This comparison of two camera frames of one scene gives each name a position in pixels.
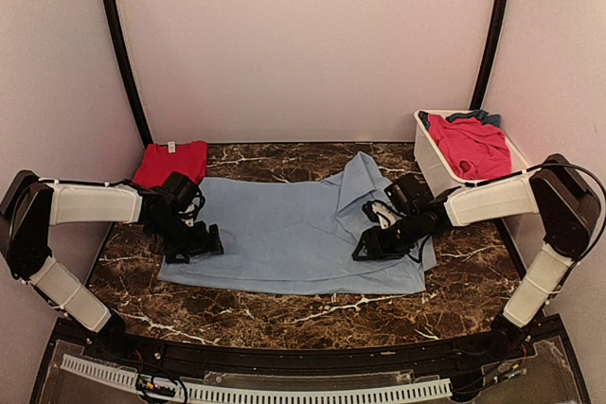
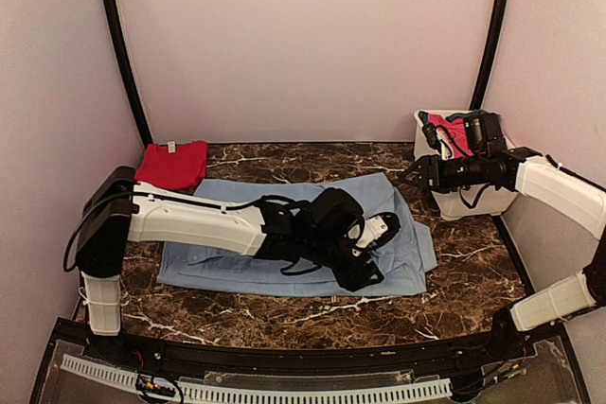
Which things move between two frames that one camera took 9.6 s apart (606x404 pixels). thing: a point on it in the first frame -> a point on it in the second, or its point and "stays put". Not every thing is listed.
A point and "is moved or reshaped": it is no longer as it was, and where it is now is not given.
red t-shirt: (159, 160) stays put
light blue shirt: (297, 233) is moved or reshaped
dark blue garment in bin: (492, 119) stays put
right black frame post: (496, 28) stays put
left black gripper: (199, 245) -> (360, 275)
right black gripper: (378, 248) -> (428, 166)
